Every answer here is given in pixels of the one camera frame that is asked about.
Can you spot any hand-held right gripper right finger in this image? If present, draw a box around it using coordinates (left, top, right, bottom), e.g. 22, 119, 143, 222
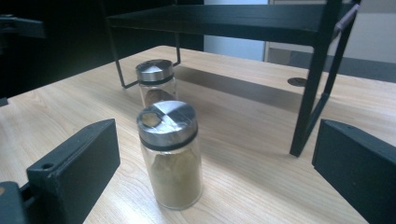
312, 119, 396, 224

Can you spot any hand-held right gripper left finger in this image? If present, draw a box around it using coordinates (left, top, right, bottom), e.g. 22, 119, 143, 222
26, 119, 121, 224

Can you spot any spice jar with tan powder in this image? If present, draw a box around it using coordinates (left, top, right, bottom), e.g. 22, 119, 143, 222
135, 100, 204, 211

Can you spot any spice jar with brown powder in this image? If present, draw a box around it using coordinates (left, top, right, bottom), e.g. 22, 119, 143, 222
134, 59, 177, 108

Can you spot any black metal shelf rack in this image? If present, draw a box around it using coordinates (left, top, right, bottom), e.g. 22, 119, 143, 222
106, 0, 362, 158

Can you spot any round dark table grommet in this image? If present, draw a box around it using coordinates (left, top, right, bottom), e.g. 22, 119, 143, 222
287, 77, 308, 88

